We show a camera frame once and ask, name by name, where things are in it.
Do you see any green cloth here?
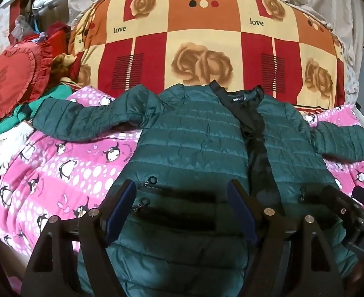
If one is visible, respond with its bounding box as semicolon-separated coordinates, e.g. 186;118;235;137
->
0;79;75;143

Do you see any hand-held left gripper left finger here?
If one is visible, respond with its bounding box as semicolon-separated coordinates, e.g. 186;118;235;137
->
20;179;137;297

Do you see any red cloth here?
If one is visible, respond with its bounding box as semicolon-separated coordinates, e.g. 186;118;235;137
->
44;22;74;61

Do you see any red heart-shaped ruffled pillow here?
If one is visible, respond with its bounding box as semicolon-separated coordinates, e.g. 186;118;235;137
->
0;42;54;121

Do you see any yellow brown floral cloth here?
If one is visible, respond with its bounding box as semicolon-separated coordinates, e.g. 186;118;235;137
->
50;52;86;84

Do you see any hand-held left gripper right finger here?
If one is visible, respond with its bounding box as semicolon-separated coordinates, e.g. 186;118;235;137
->
227;179;345;297

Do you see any pink penguin blanket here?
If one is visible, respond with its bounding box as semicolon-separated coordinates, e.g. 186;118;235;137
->
0;85;364;262

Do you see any rose print checked quilt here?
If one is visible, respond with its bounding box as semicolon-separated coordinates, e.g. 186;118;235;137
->
67;0;346;112

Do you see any dark green puffer jacket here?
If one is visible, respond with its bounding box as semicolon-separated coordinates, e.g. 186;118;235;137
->
32;80;364;297

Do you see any white plush cloth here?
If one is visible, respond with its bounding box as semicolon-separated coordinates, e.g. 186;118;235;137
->
0;121;35;178

